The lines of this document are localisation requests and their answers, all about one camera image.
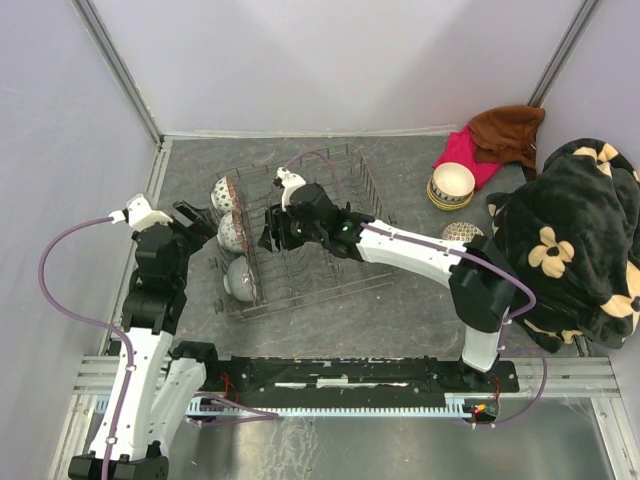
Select light blue cable duct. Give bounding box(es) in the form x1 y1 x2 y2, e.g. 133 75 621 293
186 396 499 422

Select multicolour scale pattern bowl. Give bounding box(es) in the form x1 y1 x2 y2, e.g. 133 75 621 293
441 221 484 243

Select green diamond pattern bowl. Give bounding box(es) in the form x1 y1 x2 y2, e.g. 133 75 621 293
210 175 239 214

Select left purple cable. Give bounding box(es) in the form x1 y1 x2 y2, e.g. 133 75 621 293
37 214 279 480

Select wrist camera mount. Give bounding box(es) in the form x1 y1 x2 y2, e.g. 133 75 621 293
109 193 173 232
274 167 307 211

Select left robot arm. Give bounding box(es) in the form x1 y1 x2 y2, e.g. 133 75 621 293
68 194 221 479

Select brown cloth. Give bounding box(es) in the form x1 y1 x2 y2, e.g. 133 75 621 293
468 105 546 181

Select yellow dotted bowl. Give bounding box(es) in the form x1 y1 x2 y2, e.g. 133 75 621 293
426 179 474 211

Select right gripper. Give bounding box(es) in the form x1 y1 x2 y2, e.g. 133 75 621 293
257 202 325 255

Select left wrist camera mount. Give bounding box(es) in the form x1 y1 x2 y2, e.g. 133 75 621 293
109 193 173 232

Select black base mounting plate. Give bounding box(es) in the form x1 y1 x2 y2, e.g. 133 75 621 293
203 356 519 410

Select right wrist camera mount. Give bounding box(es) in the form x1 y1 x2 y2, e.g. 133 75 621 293
274 167 307 211

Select grey speckled bowl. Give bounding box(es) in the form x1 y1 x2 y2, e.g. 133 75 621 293
223 256 257 303

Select grey wire dish rack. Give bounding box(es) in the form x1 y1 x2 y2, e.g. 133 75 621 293
213 143 396 319

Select black floral blanket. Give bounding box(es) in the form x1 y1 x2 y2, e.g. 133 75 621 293
486 138 639 353

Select red lattice pattern bowl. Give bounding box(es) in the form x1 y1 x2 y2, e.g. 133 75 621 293
431 162 475 203

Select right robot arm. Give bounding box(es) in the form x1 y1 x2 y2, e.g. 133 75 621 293
259 176 516 391

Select red green dotted bowl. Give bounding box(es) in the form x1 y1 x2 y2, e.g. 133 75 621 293
217 210 248 254

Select pink cloth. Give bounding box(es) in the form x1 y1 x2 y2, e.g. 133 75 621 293
433 126 502 190

